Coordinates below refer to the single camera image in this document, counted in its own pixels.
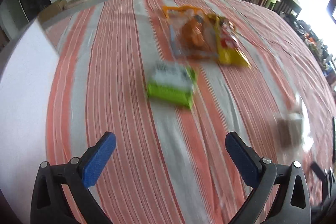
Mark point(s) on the orange clear snack bag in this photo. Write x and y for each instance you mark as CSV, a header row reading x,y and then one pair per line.
x,y
192,35

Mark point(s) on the green snack pack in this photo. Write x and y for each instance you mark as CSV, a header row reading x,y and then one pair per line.
x,y
172,82

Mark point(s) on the yellow red snack pack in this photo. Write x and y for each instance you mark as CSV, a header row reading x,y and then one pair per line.
x,y
228,44

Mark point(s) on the striped orange tablecloth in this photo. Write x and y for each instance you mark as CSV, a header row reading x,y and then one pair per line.
x,y
170,164

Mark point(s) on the white cardboard box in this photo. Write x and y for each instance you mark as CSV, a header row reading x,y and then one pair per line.
x,y
28,66

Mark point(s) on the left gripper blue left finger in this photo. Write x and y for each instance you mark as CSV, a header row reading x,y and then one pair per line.
x,y
49,203

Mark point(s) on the cardboard box on floor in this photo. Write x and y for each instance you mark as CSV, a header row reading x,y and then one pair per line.
x,y
51,11

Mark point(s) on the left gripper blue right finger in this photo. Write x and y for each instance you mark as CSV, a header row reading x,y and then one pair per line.
x,y
291,204

